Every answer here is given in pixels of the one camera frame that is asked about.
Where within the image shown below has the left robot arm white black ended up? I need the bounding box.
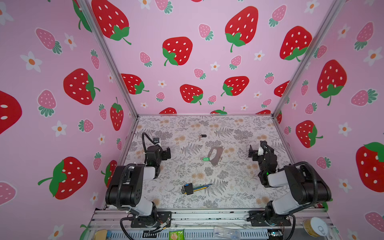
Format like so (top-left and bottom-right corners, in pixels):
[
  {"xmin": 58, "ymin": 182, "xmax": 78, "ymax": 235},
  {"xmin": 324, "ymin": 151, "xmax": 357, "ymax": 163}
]
[{"xmin": 105, "ymin": 133, "xmax": 171, "ymax": 218}]

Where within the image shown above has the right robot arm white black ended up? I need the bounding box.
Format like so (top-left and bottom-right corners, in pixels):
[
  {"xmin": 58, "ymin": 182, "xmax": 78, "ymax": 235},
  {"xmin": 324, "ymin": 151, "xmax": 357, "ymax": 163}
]
[{"xmin": 247, "ymin": 141, "xmax": 332, "ymax": 227}]

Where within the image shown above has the green snack packet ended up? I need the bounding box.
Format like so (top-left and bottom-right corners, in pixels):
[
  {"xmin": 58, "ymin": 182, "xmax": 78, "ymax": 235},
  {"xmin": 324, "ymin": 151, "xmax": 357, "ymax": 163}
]
[{"xmin": 169, "ymin": 230, "xmax": 185, "ymax": 240}]

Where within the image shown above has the clear plastic bag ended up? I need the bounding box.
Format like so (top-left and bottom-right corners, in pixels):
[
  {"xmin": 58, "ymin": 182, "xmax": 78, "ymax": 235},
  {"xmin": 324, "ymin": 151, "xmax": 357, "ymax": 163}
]
[{"xmin": 214, "ymin": 226, "xmax": 241, "ymax": 240}]

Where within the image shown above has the black connector with coloured wires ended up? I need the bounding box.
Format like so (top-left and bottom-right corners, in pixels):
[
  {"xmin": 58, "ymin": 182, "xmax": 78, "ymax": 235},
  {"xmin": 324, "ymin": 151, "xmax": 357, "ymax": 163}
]
[{"xmin": 182, "ymin": 183, "xmax": 212, "ymax": 195}]

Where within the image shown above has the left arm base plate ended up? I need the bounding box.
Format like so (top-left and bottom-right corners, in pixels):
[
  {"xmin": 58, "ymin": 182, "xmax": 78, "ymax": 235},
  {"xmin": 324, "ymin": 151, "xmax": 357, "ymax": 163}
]
[{"xmin": 131, "ymin": 211, "xmax": 172, "ymax": 228}]

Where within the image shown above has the aluminium rail frame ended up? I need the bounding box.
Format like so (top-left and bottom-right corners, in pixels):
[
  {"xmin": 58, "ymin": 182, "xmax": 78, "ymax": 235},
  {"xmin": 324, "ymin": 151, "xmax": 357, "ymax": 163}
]
[{"xmin": 85, "ymin": 208, "xmax": 341, "ymax": 240}]

